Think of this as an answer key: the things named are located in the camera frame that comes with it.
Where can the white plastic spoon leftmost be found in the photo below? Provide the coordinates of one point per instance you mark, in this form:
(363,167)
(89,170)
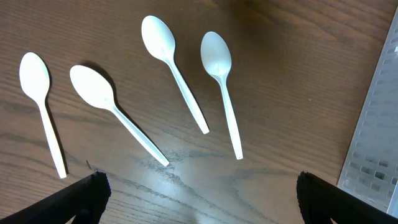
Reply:
(35,83)

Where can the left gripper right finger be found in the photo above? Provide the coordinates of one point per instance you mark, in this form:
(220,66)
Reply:
(323,203)

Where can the clear plastic basket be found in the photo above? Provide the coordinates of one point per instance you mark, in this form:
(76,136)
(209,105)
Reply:
(370,169)

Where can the white plastic spoon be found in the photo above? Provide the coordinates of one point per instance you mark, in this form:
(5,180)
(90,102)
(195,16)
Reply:
(98,92)
(217,62)
(160,43)
(35,83)

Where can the white plastic spoon far right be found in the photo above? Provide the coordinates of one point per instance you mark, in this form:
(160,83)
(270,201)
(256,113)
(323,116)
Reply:
(217,62)

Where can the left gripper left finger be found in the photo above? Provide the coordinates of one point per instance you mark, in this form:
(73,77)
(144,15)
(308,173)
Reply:
(82,202)

